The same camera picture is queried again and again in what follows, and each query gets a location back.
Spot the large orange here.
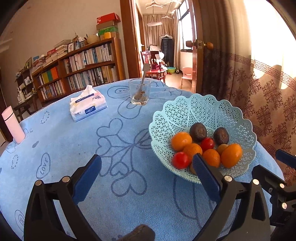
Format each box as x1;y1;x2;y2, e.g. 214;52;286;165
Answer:
171;132;192;152
221;143;243;169

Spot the brown kiwi back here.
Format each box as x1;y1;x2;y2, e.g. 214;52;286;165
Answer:
216;144;228;156

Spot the brown kiwi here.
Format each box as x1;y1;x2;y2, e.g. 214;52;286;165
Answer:
189;163;197;175
216;144;228;156

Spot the dark passion fruit back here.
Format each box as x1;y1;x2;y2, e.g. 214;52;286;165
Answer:
213;127;229;146

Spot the dark passion fruit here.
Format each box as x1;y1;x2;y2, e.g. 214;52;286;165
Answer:
213;127;229;146
189;123;207;143

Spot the small orange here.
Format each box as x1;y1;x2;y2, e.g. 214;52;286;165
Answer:
203;149;221;168
183;143;203;160

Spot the red cherry tomato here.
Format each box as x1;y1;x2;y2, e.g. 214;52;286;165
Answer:
171;152;192;170
200;137;215;152

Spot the dark passion fruit front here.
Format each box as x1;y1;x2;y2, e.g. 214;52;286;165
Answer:
189;123;207;143

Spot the brown kiwi front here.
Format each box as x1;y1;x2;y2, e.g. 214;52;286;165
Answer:
189;163;197;175

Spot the patterned brown curtain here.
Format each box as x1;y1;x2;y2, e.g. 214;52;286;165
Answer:
199;0;296;186

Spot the light blue patterned towel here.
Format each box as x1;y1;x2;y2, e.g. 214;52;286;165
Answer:
1;80;283;240

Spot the light blue lattice fruit basket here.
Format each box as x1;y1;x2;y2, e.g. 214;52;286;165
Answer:
149;94;257;184

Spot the pink thermos bottle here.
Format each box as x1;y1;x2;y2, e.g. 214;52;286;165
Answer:
2;106;25;144

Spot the white tissue pack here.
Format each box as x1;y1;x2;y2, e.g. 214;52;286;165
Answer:
70;85;107;122

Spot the wooden door with knob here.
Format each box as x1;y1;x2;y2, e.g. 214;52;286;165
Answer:
186;1;213;93

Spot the spoon in glass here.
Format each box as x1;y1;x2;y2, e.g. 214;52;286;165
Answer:
134;63;150;100

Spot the clear drinking glass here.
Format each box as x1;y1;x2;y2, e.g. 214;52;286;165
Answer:
129;78;151;105

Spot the wooden bookshelf with books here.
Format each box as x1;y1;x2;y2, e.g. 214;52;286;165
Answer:
14;12;127;107

